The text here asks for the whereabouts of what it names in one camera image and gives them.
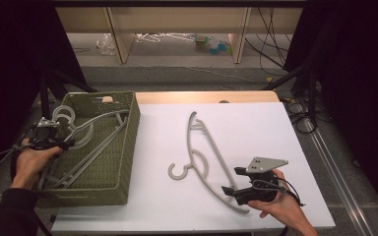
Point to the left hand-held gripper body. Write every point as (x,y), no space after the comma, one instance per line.
(44,136)

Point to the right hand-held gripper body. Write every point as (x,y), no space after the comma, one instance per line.
(262,188)

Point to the grey plastic clothes hanger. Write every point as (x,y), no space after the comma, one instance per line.
(188,137)
(92,122)
(88,160)

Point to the green woven basket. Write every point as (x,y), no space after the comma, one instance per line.
(111,164)

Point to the person's right hand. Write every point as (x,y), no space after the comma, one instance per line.
(285,206)

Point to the person's left hand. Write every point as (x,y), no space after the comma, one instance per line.
(32,164)

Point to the white table sheet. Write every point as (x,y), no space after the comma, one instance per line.
(242,131)

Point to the clear plastic bag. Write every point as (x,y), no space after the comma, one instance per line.
(106,44)

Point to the black metal stand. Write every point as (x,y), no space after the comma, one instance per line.
(311,98)

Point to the colourful toys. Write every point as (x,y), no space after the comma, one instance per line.
(213,45)

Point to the black curtain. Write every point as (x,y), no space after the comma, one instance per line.
(357,65)

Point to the metal floor rail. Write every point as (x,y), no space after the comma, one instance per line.
(338,173)

